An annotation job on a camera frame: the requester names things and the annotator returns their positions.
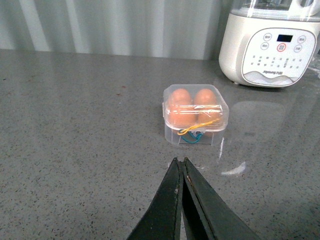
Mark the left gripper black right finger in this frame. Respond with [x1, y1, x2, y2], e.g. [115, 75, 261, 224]
[182, 157, 260, 240]

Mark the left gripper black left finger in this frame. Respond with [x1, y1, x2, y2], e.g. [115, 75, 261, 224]
[128, 157, 184, 240]

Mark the brown egg carried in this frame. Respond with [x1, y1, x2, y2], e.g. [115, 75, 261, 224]
[195, 104, 223, 125]

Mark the clear plastic egg box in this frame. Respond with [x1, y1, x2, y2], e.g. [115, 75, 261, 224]
[162, 84, 230, 146]

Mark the brown egg front left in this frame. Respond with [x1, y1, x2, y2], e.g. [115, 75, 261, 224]
[167, 100, 196, 126]

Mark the brown egg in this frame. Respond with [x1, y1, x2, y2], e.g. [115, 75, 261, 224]
[193, 88, 217, 105]
[167, 100, 196, 126]
[167, 88, 192, 105]

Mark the brown egg back right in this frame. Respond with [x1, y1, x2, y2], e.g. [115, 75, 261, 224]
[193, 88, 217, 105]

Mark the brown egg back left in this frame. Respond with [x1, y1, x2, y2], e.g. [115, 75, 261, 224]
[167, 88, 192, 105]

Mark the blue rubber band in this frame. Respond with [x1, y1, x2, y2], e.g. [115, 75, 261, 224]
[178, 130, 204, 144]

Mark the white Joyoung soymilk maker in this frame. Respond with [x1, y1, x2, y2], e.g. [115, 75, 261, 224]
[218, 0, 320, 88]

